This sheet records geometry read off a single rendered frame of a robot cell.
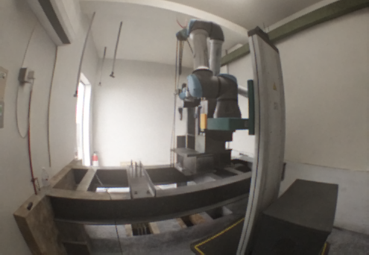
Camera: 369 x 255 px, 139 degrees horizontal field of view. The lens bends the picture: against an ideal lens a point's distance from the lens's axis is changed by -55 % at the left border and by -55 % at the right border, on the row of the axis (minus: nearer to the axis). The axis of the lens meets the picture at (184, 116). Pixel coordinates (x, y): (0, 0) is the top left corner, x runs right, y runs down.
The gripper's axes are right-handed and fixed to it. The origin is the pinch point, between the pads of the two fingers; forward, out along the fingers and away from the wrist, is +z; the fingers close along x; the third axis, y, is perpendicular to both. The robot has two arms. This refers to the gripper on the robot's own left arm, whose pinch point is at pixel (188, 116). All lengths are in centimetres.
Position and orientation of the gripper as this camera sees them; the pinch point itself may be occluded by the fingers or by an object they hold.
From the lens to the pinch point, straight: 117.0
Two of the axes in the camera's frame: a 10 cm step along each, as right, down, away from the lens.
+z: -0.8, 9.3, 3.7
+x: -8.9, 1.0, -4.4
